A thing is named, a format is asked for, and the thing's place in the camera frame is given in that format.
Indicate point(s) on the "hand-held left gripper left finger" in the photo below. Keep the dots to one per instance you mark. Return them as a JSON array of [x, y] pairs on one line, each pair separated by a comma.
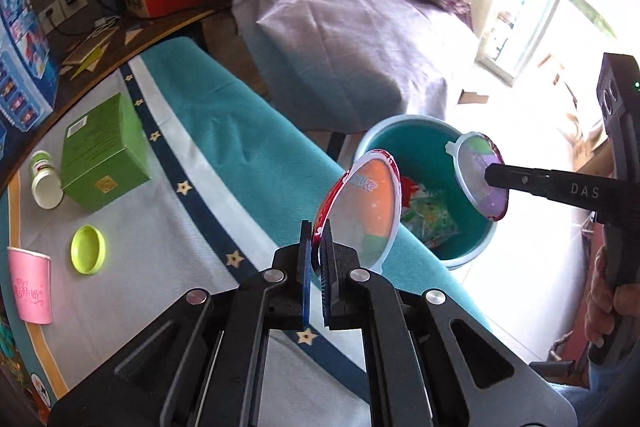
[[305, 287]]

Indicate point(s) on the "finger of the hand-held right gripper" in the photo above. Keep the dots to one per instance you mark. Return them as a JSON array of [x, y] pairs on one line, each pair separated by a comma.
[[545, 189]]

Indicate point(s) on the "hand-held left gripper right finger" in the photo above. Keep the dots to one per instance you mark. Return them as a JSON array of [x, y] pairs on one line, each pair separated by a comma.
[[327, 292]]

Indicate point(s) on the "red-rimmed plastic lid purple print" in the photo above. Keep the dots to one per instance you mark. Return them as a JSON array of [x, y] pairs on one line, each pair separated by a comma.
[[472, 157]]

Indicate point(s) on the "red-rimmed plastic lid orange print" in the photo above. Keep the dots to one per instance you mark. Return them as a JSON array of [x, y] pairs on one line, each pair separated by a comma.
[[365, 207]]

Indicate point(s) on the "teal plastic basin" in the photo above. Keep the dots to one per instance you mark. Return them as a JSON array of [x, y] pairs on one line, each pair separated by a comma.
[[415, 142]]

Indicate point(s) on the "person's right hand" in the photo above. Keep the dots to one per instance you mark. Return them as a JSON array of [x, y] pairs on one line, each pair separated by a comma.
[[625, 304]]

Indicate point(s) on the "green printed snack packet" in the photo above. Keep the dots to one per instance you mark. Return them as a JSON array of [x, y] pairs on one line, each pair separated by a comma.
[[430, 217]]

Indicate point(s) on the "teal striped star tablecloth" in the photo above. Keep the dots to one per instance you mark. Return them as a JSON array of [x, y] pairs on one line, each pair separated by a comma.
[[225, 117]]

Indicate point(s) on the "person's jeans leg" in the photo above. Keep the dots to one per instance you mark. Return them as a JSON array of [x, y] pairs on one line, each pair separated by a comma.
[[590, 379]]

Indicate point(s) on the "green plastic bottle cap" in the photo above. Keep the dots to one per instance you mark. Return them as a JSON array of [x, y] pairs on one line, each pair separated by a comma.
[[87, 249]]

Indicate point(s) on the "green cardboard box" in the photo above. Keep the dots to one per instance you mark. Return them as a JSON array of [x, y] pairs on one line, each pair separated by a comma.
[[100, 157]]

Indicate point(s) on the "purple cloth cover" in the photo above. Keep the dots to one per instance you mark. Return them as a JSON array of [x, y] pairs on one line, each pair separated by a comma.
[[340, 32]]

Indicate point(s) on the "pink paper cup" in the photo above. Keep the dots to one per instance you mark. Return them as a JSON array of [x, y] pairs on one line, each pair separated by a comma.
[[30, 287]]

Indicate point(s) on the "white bottle green label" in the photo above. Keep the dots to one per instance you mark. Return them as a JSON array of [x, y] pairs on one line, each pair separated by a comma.
[[47, 187]]

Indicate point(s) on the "beige triangle puzzle piece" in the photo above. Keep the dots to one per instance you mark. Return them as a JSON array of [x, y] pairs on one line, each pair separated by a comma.
[[132, 36]]

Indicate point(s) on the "yellow-green triangle puzzle piece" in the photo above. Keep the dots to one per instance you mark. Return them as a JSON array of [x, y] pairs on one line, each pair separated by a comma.
[[90, 62]]

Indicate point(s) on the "light blue figure toy box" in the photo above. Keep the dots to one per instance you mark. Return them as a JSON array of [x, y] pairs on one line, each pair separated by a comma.
[[20, 57]]

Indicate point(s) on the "white power strip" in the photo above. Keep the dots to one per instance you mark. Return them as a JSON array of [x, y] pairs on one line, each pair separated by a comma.
[[60, 7]]

